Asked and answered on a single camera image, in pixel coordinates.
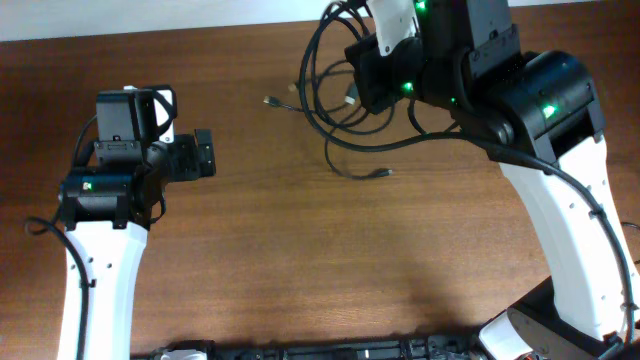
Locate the thin black usb cable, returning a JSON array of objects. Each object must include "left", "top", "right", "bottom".
[{"left": 263, "top": 0, "right": 461, "bottom": 181}]

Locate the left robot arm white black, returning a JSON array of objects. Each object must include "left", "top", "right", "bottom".
[{"left": 57, "top": 85, "right": 216, "bottom": 359}]

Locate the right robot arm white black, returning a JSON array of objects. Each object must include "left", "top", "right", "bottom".
[{"left": 345, "top": 1, "right": 639, "bottom": 359}]

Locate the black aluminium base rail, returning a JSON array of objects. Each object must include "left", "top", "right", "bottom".
[{"left": 130, "top": 335, "right": 472, "bottom": 360}]

